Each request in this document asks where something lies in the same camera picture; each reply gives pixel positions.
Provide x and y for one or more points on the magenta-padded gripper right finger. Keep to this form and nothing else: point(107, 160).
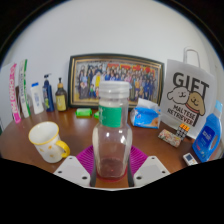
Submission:
point(150, 170)

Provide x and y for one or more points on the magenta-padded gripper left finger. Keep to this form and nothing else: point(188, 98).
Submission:
point(73, 170)

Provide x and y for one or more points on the clear bottle with green label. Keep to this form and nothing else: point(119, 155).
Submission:
point(111, 143)

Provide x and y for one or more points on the small patterned packet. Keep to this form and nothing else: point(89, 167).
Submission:
point(169, 138)

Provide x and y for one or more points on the white remote control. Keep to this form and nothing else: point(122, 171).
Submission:
point(190, 159)

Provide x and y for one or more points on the puzzle cube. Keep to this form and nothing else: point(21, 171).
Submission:
point(183, 131)

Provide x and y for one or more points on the blue tissue pack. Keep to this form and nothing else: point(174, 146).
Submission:
point(145, 116)

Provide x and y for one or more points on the blue detergent bottle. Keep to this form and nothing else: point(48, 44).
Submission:
point(206, 140)

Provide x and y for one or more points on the dark blue pump bottle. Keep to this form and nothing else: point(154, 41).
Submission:
point(48, 96)

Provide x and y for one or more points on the white bottle with blue cap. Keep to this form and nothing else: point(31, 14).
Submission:
point(37, 100)

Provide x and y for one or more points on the white paper gift bag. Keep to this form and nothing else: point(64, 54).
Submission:
point(186, 93)

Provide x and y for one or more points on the framed group photo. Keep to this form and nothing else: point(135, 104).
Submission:
point(86, 80)

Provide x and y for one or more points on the white flat panel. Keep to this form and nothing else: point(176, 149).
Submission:
point(4, 100)

